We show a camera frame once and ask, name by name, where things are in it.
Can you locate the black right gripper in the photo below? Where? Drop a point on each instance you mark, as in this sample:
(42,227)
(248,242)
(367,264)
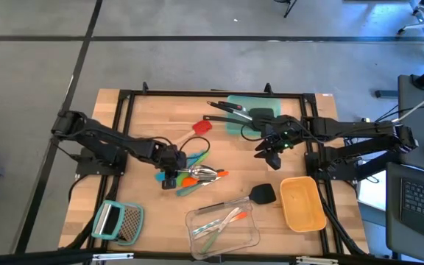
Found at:
(282,129)

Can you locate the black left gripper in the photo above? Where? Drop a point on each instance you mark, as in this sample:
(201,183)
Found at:
(169,158)

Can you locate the orange silicone spatula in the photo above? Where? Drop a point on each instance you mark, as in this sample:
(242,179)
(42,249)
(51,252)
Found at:
(190,181)

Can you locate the clear plastic container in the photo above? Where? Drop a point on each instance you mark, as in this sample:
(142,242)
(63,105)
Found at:
(247,241)

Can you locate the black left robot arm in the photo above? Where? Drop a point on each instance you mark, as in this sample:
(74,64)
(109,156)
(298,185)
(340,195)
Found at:
(116,141)

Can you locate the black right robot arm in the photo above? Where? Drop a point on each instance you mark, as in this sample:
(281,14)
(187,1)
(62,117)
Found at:
(352,127)

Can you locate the teal plastic container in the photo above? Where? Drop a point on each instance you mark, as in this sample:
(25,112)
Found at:
(234,131)

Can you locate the yellow plastic container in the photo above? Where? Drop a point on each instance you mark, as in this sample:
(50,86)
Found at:
(302,206)

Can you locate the teal box grater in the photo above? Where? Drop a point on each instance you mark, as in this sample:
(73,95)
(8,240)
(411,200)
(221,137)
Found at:
(118,222)

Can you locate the black slanted support beam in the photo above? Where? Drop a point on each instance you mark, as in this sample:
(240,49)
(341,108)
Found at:
(377,165)

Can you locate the grey desk surface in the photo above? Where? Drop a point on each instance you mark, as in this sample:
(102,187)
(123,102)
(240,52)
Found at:
(418,147)
(394,221)

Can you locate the black tripod leg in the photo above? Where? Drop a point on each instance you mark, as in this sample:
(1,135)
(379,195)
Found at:
(290,8)

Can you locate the black horizontal rig bar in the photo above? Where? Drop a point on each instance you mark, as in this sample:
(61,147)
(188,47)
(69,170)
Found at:
(31,256)

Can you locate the black aluminium table frame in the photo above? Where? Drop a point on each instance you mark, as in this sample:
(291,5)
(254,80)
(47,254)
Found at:
(182,94)

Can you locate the silver rig bracket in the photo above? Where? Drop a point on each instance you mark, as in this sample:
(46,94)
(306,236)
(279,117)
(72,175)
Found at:
(112,256)
(317,260)

